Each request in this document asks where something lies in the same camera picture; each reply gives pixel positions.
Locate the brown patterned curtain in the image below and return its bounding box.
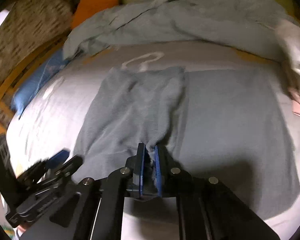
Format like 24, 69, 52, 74
0, 0, 74, 79

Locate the blue pillow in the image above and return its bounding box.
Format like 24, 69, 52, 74
11, 51, 70, 119

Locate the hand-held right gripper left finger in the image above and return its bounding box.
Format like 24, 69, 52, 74
20, 142, 147, 240

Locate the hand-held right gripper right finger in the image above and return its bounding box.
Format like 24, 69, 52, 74
154, 144, 282, 240

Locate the grey monster print t-shirt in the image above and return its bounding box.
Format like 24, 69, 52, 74
74, 66, 300, 221

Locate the grey-blue duvet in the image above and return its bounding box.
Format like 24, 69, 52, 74
64, 0, 300, 63

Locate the white folded cloth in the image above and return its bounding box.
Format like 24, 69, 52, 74
275, 20, 300, 79

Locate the orange carrot plush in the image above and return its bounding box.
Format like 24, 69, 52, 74
71, 0, 120, 30

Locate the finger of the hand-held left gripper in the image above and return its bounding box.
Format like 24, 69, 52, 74
44, 149, 70, 169
17, 155, 83, 189

